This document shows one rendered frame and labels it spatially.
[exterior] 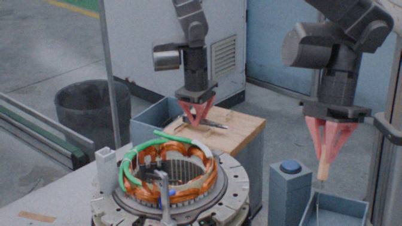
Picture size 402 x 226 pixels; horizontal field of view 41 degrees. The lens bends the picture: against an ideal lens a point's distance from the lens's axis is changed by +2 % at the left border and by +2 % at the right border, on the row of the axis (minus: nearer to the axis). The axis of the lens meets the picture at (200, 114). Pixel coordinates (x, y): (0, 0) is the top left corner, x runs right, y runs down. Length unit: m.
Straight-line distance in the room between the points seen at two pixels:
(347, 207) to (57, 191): 0.90
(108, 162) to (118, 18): 2.89
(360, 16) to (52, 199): 1.10
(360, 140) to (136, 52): 1.64
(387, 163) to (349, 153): 2.16
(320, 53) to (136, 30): 2.96
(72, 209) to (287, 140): 2.06
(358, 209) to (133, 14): 2.82
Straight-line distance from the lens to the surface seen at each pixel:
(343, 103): 0.88
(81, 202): 1.59
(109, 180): 1.04
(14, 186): 3.18
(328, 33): 0.84
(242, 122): 1.34
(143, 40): 3.71
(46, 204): 1.62
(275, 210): 1.28
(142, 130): 1.37
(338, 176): 3.09
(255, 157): 1.38
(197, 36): 1.16
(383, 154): 1.18
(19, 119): 2.17
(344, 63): 0.87
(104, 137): 2.70
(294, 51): 0.83
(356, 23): 0.82
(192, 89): 1.23
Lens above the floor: 1.71
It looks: 28 degrees down
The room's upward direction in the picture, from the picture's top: 2 degrees counter-clockwise
